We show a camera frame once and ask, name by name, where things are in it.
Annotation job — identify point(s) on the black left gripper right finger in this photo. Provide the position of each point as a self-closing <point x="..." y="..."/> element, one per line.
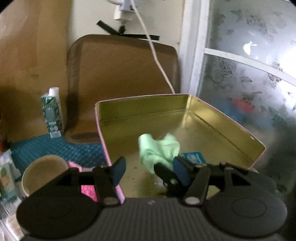
<point x="188" y="182"/>

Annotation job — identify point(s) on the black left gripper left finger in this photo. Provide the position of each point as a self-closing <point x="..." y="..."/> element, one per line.
<point x="106" y="180"/>

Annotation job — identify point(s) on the light green soft cloth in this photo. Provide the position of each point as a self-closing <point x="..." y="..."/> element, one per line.
<point x="152" y="152"/>

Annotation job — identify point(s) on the small blue packet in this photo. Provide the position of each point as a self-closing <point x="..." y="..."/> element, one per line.
<point x="194" y="157"/>

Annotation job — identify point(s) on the gold metal tin box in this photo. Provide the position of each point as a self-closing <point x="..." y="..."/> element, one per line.
<point x="197" y="126"/>

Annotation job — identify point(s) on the beige paper cup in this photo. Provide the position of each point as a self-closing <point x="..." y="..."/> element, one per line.
<point x="41" y="171"/>

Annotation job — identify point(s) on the teal quilted mat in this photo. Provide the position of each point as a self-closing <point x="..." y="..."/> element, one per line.
<point x="25" y="152"/>

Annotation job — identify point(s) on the green white drink carton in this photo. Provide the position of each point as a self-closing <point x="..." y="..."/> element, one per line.
<point x="52" y="112"/>

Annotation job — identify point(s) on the frosted glass window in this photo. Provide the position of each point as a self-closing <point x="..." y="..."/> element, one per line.
<point x="239" y="56"/>

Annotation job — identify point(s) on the black tape strip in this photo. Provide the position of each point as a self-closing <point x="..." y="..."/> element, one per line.
<point x="120" y="32"/>

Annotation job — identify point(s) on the wooden board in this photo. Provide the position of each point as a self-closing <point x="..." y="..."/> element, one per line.
<point x="33" y="59"/>

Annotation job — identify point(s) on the white wall plug adapter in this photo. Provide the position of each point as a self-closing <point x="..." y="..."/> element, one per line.
<point x="124" y="10"/>

